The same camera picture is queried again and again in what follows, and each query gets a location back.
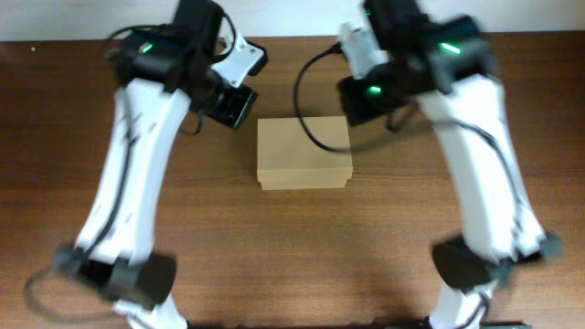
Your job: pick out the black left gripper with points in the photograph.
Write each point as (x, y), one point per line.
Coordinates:
(233, 107)

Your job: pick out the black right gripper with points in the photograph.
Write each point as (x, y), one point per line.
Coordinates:
(358, 105)

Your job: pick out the cardboard box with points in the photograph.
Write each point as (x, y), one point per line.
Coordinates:
(287, 159)

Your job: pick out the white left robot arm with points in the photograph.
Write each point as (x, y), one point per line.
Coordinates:
(196, 64)

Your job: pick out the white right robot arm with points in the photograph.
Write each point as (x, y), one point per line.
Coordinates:
(449, 70)

